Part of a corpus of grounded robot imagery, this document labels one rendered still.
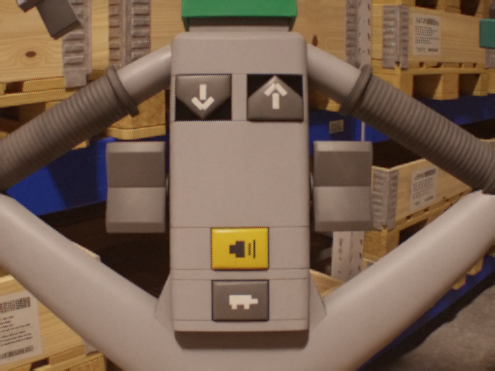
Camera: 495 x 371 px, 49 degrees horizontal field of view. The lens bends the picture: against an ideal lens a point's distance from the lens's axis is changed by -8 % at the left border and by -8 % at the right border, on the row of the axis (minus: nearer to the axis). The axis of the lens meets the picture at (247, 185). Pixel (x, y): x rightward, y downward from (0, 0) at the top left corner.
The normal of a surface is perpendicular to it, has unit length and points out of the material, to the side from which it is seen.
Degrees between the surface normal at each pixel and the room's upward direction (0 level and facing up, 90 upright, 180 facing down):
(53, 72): 90
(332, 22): 90
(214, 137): 74
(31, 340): 90
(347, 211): 57
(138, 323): 68
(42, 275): 81
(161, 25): 90
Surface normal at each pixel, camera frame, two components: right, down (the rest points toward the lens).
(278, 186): 0.02, -0.03
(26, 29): 0.71, 0.18
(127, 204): 0.02, -0.32
